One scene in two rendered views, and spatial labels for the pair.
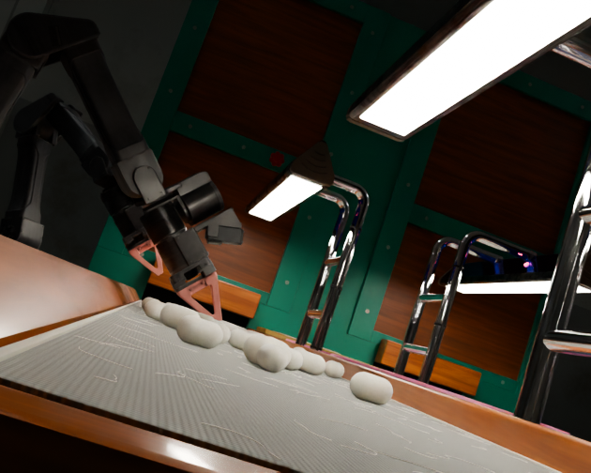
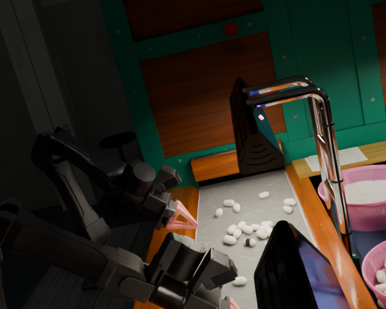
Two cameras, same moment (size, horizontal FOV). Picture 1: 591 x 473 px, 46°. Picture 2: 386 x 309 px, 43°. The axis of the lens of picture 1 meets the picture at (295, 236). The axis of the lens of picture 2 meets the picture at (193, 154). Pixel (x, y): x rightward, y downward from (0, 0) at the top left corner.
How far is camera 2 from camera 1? 69 cm
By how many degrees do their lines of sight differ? 29
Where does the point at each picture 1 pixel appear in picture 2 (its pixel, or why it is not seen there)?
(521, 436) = not seen: outside the picture
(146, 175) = (129, 285)
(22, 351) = not seen: outside the picture
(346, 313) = (356, 110)
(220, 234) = (216, 281)
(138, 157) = (114, 276)
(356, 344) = (377, 129)
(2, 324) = not seen: outside the picture
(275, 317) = (301, 146)
